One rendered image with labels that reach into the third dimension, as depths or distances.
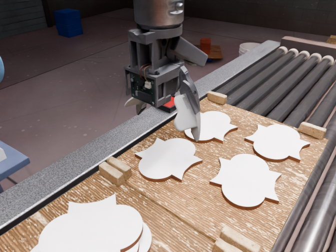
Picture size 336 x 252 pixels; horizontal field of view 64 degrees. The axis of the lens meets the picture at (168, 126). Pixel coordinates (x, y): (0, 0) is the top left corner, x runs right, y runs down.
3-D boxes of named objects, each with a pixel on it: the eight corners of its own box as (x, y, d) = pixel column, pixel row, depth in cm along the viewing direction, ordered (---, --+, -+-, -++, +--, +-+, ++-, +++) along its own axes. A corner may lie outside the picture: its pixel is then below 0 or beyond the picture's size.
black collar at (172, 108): (150, 105, 84) (150, 100, 83) (166, 96, 89) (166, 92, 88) (170, 113, 80) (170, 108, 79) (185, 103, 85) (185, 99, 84)
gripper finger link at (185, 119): (181, 153, 47) (156, 106, 46) (200, 137, 51) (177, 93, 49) (193, 151, 45) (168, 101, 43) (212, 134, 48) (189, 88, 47)
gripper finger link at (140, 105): (113, 112, 55) (129, 85, 48) (133, 101, 59) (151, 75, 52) (122, 124, 55) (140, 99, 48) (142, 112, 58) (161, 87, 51)
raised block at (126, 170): (106, 168, 57) (104, 158, 56) (113, 164, 58) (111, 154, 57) (126, 181, 54) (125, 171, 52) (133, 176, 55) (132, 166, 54)
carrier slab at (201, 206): (103, 172, 59) (102, 166, 58) (206, 101, 85) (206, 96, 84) (258, 275, 40) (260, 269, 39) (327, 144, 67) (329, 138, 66)
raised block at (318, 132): (296, 131, 68) (299, 123, 67) (299, 128, 70) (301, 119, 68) (322, 140, 65) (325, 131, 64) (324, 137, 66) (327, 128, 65)
